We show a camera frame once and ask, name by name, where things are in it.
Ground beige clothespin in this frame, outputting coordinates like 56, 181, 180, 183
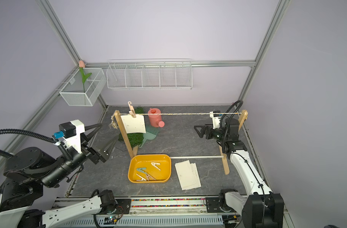
145, 172, 156, 181
128, 101, 136, 118

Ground white hook clothespin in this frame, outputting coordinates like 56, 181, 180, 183
136, 174, 147, 181
151, 162, 161, 171

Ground pink watering can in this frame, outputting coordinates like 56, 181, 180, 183
148, 108, 165, 128

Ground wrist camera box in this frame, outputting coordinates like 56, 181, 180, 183
210, 110, 222, 129
53, 120, 85, 154

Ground twine string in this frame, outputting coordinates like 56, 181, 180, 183
117, 112, 243, 116

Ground white mesh basket small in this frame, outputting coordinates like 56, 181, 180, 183
59, 68, 107, 106

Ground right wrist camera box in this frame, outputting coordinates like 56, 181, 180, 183
210, 110, 222, 129

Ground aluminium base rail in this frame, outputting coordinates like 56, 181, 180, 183
42, 196, 244, 228

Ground black corrugated cable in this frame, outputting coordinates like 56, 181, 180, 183
220, 100, 244, 149
0, 129, 74, 214

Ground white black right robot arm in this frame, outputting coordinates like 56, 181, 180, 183
194, 115, 284, 228

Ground black corrugated left cable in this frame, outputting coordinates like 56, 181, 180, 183
0, 129, 74, 214

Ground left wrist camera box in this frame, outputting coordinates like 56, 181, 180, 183
53, 120, 85, 154

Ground white wire basket long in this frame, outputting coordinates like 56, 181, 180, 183
107, 59, 193, 90

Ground green clothespin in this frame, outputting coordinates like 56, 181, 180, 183
136, 167, 148, 177

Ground black corrugated right cable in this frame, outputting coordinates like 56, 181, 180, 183
220, 100, 244, 149

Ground wooden drying rack frame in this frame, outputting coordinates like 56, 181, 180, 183
110, 100, 248, 175

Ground pink artificial tulip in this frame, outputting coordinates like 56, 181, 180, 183
78, 60, 92, 93

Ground green dustpan brush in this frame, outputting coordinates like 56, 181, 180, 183
138, 125, 160, 148

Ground yellow plastic tray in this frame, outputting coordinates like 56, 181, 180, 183
128, 154, 172, 183

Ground green artificial grass mat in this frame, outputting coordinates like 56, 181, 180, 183
120, 106, 146, 148

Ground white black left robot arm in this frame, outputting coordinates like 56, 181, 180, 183
0, 120, 118, 228

